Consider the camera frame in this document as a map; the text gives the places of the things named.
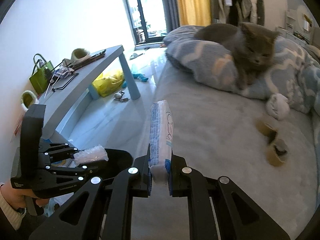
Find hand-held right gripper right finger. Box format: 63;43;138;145
167;154;292;240

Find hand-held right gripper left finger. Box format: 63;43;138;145
29;144;153;240

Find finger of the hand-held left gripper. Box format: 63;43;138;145
46;164;103;188
38;142;81;165

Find clear bubble wrap piece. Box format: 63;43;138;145
73;144;110;167

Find blue white tissue pack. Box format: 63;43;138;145
148;100;173;186

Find small white sock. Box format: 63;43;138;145
265;93;291;121

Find person's left forearm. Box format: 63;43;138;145
0;195;27;233

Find person's left hand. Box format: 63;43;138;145
0;182;44;211

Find green fluffy slipper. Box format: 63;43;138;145
20;90;40;112
71;48;91;61

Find light blue low table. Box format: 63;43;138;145
37;45;141;141

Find bed with grey sheet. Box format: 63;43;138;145
132;62;318;240

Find green gift bag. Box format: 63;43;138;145
29;53;54;94

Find yellow plastic bag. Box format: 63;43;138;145
92;69;125;98

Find dark wooden sticks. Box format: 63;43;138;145
72;50;107;68

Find blue toy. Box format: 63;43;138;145
132;71;149;83

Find grey cat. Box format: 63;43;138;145
194;22;281;91

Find blue white patterned blanket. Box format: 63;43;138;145
163;25;320;116

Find glass balcony door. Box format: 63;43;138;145
122;0;167;46

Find dark grey curtain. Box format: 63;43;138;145
159;0;181;35

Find yellow curtain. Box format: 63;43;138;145
174;0;212;27

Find white vanity desk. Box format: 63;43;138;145
277;8;314;47

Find white cable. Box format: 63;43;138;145
44;76;60;99

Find black wire stand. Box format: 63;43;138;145
51;62;79;91

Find clothes on wall rack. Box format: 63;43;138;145
208;0;266;27

